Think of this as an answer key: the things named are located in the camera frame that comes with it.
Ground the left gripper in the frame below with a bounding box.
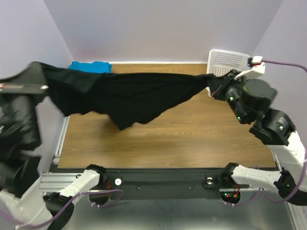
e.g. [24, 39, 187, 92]
[0, 57, 52, 141]

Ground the black t shirt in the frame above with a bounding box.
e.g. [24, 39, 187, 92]
[41, 63, 217, 130]

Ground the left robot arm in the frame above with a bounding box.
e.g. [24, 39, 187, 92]
[0, 62, 107, 230]

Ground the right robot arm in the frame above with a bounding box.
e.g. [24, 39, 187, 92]
[208, 71, 307, 206]

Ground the white plastic basket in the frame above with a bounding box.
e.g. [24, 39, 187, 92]
[206, 49, 251, 98]

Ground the blue folded t shirt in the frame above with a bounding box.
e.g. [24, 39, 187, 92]
[68, 61, 112, 73]

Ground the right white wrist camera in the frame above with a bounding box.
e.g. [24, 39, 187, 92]
[234, 56, 265, 80]

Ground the aluminium frame rail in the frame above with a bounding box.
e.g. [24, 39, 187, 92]
[38, 170, 299, 192]

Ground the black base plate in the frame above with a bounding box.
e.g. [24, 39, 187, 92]
[92, 168, 235, 200]

